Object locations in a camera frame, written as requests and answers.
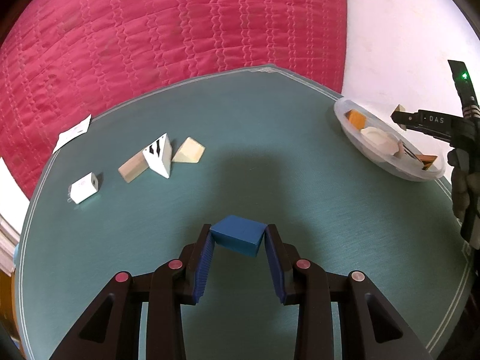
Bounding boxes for orange white striped block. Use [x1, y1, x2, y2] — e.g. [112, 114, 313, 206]
[394, 141, 437, 171]

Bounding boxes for white ceramic plate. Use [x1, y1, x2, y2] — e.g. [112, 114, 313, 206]
[360, 126, 398, 156]

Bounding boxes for blue wedge block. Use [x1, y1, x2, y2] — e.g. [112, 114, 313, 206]
[211, 215, 267, 257]

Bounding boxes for orange cube block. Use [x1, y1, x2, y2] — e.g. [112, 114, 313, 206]
[345, 109, 367, 130]

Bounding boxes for white USB power adapter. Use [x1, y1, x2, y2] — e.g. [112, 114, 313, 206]
[68, 172, 99, 205]

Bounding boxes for plain rectangular wooden block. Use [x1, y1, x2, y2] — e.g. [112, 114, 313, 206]
[118, 151, 148, 183]

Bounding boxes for plain wooden triangle block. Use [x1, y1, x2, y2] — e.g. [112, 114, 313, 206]
[172, 136, 205, 164]

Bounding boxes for white zebra striped triangle block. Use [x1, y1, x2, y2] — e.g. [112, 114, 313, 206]
[142, 133, 173, 179]

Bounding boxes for clear plastic bowl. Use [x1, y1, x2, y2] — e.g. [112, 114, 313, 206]
[334, 97, 446, 182]

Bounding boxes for white paper slip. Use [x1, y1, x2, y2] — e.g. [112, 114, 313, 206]
[52, 115, 92, 153]

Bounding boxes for red quilted cover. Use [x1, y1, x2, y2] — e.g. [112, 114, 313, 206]
[1, 0, 347, 196]

